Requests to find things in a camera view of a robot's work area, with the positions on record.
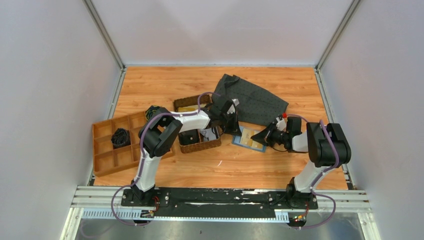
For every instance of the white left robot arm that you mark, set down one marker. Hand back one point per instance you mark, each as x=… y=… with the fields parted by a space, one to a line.
x=159 y=133

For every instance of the teal leather card holder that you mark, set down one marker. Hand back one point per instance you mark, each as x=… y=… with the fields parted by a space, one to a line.
x=236 y=141

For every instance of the wooden compartment tray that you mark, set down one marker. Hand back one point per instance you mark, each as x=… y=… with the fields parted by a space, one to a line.
x=106 y=160

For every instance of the dark grey dotted cloth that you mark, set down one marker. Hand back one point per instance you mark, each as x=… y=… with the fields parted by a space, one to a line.
x=256 y=105

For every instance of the black rolled tie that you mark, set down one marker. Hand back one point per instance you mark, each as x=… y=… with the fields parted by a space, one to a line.
x=121 y=138

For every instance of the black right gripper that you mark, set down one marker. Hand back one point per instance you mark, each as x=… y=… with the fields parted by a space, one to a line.
x=265 y=136

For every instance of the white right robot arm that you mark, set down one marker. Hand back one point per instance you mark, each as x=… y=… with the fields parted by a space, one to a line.
x=326 y=145

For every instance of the woven wicker basket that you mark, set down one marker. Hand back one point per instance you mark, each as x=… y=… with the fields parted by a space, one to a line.
x=187 y=101

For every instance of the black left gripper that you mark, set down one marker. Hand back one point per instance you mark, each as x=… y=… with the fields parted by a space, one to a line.
x=235 y=128

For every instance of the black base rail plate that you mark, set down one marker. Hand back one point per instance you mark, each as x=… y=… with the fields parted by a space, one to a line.
x=215 y=202

